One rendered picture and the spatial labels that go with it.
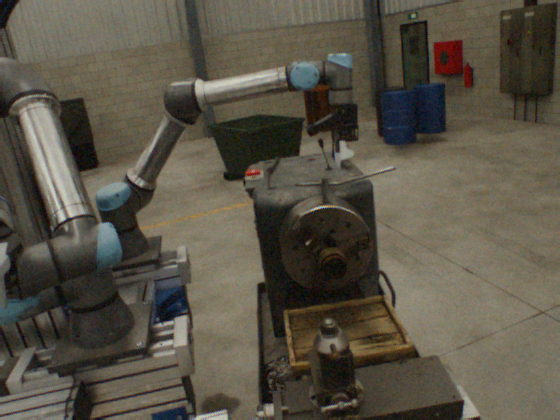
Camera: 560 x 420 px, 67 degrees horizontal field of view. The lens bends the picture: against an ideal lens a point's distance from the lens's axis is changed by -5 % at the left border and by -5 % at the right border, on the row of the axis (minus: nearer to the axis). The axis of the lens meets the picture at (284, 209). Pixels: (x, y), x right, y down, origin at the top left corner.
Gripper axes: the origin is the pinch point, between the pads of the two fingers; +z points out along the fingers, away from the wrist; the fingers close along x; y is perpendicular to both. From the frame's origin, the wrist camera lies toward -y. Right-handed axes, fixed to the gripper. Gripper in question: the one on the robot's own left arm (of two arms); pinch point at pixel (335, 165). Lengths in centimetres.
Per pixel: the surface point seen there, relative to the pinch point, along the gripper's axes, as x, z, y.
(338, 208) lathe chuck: -4.1, 13.4, 0.6
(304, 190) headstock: 13.5, 12.1, -10.2
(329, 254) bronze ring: -16.1, 24.3, -3.3
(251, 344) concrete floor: 97, 140, -47
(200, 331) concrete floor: 117, 143, -84
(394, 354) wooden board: -38, 46, 14
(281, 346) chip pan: 19, 84, -22
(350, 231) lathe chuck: -3.7, 21.9, 4.7
